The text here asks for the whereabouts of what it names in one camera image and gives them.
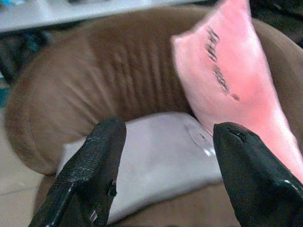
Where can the pink pillow with black print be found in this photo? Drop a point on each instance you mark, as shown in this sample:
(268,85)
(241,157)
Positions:
(225,71)

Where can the pale grey seat cushion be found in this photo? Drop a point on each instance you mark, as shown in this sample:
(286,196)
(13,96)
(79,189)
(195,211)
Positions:
(161,160)

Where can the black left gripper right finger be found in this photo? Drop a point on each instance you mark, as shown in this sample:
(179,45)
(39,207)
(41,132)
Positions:
(251,175)

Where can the white table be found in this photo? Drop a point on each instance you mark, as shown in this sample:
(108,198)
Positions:
(28,16)

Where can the brown fabric sofa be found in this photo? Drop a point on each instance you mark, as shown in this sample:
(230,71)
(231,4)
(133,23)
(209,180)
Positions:
(94,71)

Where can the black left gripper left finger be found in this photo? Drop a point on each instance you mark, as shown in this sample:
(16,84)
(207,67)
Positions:
(94,156)

